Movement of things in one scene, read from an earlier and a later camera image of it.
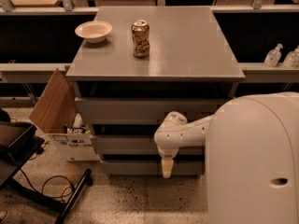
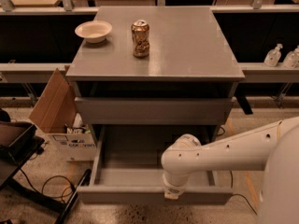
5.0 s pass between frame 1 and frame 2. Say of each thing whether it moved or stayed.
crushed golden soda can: stayed
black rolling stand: stayed
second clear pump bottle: stayed
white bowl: stayed
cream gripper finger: moved
